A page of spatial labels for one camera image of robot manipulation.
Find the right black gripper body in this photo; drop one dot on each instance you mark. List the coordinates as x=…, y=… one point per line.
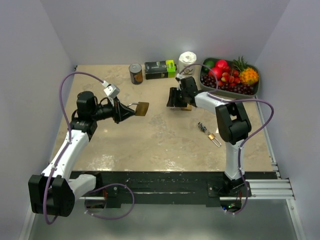
x=181, y=94

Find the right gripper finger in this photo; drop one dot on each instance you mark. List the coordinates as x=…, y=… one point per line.
x=172, y=97
x=179, y=103

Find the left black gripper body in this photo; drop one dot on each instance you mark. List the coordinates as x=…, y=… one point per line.
x=116, y=114

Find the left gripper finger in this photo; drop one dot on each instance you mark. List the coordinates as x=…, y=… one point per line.
x=126, y=109
x=122, y=117

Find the large brass padlock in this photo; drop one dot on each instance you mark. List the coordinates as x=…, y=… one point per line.
x=187, y=108

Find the keychain with dark beads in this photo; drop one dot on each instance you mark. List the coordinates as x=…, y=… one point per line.
x=203, y=128

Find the small brass padlock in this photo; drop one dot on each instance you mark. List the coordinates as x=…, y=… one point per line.
x=213, y=138

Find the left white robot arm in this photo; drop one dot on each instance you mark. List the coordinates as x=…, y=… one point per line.
x=53, y=192

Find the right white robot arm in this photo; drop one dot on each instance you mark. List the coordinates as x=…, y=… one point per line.
x=233, y=125

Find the dark grape bunch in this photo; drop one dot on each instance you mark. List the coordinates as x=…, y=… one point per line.
x=208, y=84

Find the white paper cup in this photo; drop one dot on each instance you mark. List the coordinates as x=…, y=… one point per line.
x=186, y=63

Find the black and green box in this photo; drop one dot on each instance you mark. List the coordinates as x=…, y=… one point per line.
x=160, y=69

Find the green lime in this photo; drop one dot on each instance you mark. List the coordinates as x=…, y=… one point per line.
x=208, y=64

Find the dark tin can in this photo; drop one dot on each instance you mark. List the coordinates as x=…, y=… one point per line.
x=136, y=75

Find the red apple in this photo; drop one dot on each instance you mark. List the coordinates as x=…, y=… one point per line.
x=217, y=71

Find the grey fruit tray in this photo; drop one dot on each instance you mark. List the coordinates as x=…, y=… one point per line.
x=230, y=63

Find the orange pineapple toy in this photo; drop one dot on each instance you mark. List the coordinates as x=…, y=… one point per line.
x=247, y=75

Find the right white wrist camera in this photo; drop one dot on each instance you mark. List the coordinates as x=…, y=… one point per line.
x=179, y=77

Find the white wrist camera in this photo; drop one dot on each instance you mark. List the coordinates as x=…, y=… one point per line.
x=179, y=77
x=111, y=90

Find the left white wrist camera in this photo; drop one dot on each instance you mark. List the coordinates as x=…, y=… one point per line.
x=111, y=90

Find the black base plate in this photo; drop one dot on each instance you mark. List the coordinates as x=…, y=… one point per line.
x=162, y=188

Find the aluminium rail frame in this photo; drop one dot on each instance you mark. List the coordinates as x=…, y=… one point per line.
x=168, y=140

